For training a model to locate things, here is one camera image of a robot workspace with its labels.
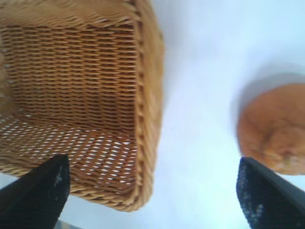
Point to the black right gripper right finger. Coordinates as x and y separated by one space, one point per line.
271 202

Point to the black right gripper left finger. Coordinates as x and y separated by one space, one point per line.
35 198

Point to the bumpy orange fruit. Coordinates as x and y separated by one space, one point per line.
274 128

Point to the tan woven wicker basket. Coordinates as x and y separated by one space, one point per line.
71 83

